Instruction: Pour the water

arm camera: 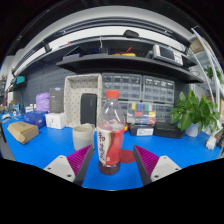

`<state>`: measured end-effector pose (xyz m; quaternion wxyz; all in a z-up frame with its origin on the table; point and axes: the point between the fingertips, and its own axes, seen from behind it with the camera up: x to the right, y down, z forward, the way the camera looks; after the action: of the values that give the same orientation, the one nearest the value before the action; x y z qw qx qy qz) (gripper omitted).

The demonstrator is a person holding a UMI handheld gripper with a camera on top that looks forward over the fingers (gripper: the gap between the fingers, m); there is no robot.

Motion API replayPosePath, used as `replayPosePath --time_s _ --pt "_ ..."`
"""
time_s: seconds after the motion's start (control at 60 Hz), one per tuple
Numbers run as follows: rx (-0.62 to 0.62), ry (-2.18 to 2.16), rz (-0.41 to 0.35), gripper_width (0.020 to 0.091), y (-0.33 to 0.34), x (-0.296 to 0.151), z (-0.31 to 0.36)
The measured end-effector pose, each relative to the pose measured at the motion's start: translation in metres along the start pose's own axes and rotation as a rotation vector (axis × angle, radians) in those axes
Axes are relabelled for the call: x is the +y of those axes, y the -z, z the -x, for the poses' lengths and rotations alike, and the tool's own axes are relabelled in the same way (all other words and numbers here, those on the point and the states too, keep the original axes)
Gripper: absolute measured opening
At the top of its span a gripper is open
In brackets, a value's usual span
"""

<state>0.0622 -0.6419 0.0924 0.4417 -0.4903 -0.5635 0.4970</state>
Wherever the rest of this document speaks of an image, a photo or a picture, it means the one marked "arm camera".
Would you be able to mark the yellow and red multimeter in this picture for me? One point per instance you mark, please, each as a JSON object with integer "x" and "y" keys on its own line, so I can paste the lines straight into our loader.
{"x": 126, "y": 127}

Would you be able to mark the brown cardboard box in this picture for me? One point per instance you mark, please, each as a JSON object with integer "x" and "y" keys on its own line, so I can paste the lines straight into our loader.
{"x": 22, "y": 132}

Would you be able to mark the black rounded object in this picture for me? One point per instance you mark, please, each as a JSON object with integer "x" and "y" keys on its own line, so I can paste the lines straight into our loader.
{"x": 130, "y": 33}

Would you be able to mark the dark grey upright box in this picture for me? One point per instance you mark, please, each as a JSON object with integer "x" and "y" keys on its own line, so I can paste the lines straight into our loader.
{"x": 56, "y": 100}

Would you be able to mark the white perforated tray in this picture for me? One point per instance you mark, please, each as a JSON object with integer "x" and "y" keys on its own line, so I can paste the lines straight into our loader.
{"x": 73, "y": 100}

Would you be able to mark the yellow tool with red leads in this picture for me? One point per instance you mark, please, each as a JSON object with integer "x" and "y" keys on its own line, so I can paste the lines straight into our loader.
{"x": 125, "y": 54}

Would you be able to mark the white power adapter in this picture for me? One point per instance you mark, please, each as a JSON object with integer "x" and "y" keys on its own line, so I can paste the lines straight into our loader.
{"x": 211, "y": 143}

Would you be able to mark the drawer cabinet with coloured parts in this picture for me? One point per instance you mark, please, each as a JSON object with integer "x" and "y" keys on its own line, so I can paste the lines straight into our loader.
{"x": 142, "y": 114}

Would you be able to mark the purple plastic bag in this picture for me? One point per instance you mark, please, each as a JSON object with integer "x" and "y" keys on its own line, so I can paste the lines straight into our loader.
{"x": 42, "y": 102}

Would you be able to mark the white cardboard box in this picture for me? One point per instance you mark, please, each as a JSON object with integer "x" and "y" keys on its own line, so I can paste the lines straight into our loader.
{"x": 55, "y": 120}

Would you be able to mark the flat black case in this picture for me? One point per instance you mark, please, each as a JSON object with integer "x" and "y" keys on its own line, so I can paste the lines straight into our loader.
{"x": 168, "y": 130}

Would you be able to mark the flat round red coaster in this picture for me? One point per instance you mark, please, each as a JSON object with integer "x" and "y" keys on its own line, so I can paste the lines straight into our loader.
{"x": 128, "y": 156}

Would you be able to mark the beige ceramic mug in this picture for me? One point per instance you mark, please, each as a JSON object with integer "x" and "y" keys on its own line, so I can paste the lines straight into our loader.
{"x": 82, "y": 136}

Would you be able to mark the blue cardboard box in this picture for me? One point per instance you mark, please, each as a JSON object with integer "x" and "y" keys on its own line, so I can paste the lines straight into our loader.
{"x": 34, "y": 118}

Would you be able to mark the teal object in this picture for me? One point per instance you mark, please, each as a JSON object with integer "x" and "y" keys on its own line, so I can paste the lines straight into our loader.
{"x": 20, "y": 80}

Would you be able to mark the red-capped clear drink bottle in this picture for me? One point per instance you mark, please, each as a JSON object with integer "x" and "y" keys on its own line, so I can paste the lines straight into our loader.
{"x": 110, "y": 140}

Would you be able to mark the white metal shelf unit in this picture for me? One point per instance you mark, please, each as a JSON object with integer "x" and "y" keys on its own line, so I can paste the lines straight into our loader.
{"x": 213, "y": 63}

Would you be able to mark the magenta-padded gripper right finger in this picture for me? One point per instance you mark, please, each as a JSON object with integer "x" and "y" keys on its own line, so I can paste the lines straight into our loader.
{"x": 160, "y": 168}

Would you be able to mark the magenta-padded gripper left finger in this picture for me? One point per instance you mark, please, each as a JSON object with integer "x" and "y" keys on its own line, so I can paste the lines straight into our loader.
{"x": 63, "y": 168}

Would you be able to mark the black box with white label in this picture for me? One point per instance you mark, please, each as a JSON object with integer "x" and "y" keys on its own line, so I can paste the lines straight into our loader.
{"x": 142, "y": 130}

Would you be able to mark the green potted plant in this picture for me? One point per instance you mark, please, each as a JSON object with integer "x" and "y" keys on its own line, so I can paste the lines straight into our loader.
{"x": 195, "y": 111}

